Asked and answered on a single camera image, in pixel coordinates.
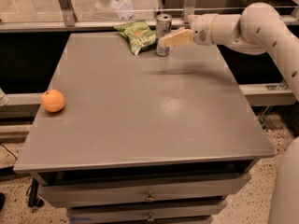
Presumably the orange fruit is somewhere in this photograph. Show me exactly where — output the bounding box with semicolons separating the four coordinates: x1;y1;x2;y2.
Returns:
41;90;65;113

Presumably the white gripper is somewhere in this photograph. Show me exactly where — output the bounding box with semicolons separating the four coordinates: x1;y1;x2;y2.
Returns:
158;14;217;48

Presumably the black caster wheel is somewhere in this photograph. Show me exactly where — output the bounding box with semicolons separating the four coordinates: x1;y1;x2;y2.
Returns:
27;179;44;208

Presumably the metal railing frame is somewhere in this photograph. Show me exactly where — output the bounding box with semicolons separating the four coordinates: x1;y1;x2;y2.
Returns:
0;0;299;33

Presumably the top grey drawer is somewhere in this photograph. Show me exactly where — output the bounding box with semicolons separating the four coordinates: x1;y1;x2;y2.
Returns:
39;173;251;208

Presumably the silver blue redbull can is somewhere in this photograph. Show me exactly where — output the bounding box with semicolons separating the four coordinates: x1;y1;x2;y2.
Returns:
155;13;172;57

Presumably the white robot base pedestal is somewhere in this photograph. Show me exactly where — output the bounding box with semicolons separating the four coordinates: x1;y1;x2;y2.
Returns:
93;0;134;21

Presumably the black floor cable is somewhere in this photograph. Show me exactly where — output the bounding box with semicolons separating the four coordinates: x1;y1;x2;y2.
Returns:
0;143;19;161

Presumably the grey drawer cabinet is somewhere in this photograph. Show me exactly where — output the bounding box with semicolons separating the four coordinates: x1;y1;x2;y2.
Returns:
15;33;274;224

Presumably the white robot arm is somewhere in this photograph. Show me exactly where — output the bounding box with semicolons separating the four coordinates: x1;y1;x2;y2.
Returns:
158;3;299;224

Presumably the grey drawer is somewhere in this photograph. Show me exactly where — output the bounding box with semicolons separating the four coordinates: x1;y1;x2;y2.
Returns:
39;173;251;208
67;200;227;224

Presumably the metal drawer knob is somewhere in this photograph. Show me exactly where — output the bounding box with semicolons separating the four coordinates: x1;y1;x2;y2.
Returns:
145;191;155;203
147;213;155;223

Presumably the metal top drawer knob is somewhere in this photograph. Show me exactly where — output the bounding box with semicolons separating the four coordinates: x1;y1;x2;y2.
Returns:
145;191;155;203

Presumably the green jalapeno chip bag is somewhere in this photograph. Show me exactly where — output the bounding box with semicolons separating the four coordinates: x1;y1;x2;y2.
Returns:
115;20;156;55

